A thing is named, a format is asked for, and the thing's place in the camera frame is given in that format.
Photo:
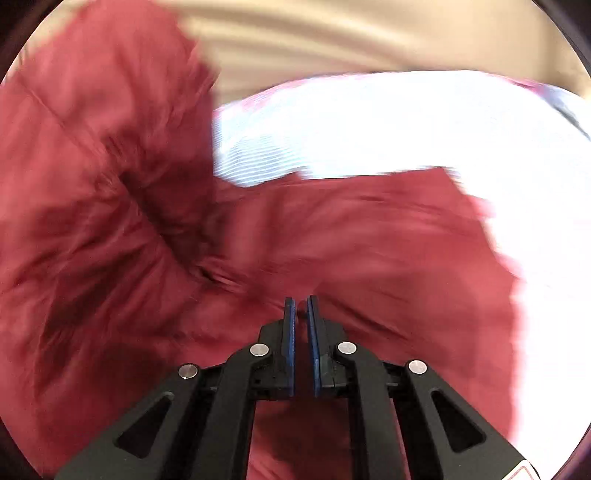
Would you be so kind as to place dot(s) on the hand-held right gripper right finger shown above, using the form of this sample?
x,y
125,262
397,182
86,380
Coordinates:
x,y
315,350

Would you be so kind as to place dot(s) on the beige curtain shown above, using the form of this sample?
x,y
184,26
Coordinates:
x,y
369,37

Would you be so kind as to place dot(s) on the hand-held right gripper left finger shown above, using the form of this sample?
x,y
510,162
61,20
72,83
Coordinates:
x,y
289,350

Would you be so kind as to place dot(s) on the dark red puffer jacket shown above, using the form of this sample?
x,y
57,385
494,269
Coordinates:
x,y
138,230

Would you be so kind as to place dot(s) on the pink floral bed sheet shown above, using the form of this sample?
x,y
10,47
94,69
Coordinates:
x,y
369,129

